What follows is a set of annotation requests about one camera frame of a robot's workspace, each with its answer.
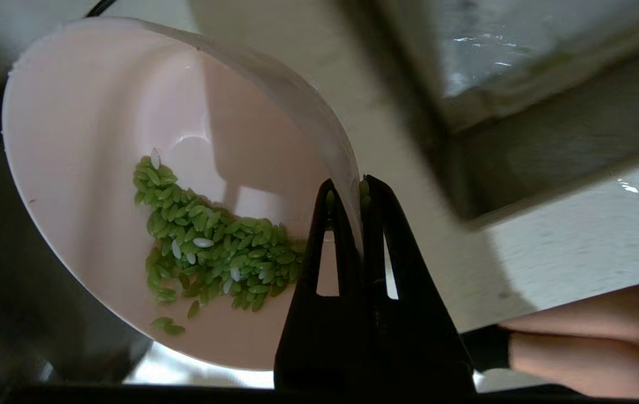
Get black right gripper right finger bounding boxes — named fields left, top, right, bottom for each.
left=362, top=175, right=477, bottom=393

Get green chopped bits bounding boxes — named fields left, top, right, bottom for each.
left=132, top=148, right=307, bottom=337

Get dark steel sink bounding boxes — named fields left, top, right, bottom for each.
left=0, top=0, right=639, bottom=393

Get bare person hand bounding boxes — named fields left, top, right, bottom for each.
left=498, top=283, right=639, bottom=401

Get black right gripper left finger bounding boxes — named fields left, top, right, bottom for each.
left=273, top=179, right=374, bottom=392

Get pink bowl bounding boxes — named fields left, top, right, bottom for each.
left=1, top=16, right=364, bottom=372

